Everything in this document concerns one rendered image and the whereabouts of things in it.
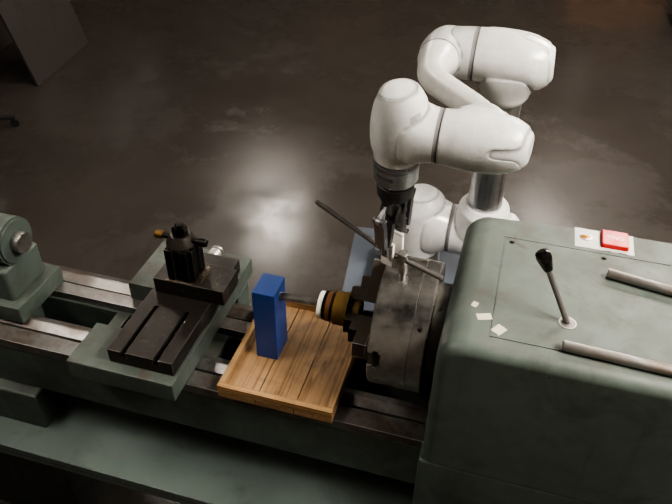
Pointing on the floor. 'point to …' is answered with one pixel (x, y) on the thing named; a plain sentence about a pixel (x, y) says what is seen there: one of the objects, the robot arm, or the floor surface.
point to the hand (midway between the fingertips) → (392, 248)
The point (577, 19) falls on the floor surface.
